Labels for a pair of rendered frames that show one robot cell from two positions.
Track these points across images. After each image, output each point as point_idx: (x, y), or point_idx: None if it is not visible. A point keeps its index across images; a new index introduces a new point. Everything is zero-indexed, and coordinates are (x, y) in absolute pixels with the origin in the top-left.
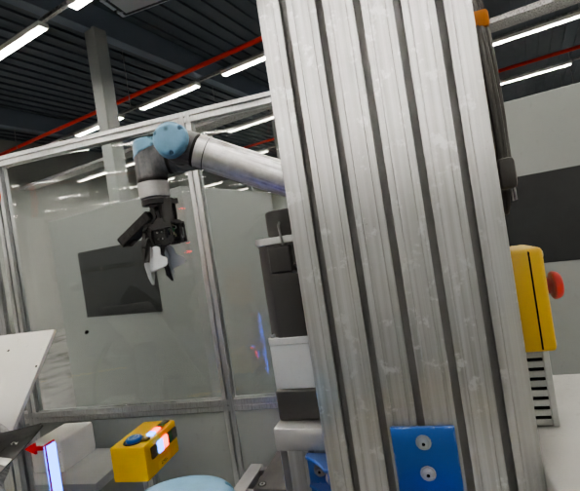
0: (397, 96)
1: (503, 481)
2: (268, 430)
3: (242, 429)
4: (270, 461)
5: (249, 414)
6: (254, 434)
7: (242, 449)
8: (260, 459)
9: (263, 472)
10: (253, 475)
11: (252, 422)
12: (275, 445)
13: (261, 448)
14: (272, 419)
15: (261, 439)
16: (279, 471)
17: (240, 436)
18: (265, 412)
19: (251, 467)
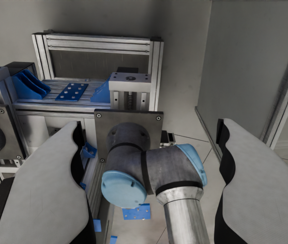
0: None
1: None
2: (280, 40)
3: None
4: (264, 32)
5: None
6: (283, 22)
7: (280, 2)
8: (268, 22)
9: (112, 112)
10: (133, 91)
11: None
12: (269, 42)
13: (273, 26)
14: (285, 49)
15: (278, 29)
16: (114, 121)
17: None
18: None
19: (145, 84)
